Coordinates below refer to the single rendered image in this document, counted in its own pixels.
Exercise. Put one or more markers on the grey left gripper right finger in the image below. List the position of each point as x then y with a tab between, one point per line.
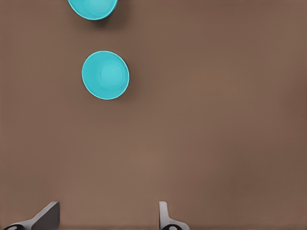
165	215

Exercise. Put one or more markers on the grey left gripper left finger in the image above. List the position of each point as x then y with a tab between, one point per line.
45	216

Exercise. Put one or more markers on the blue bowl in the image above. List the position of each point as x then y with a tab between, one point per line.
93	8
105	75

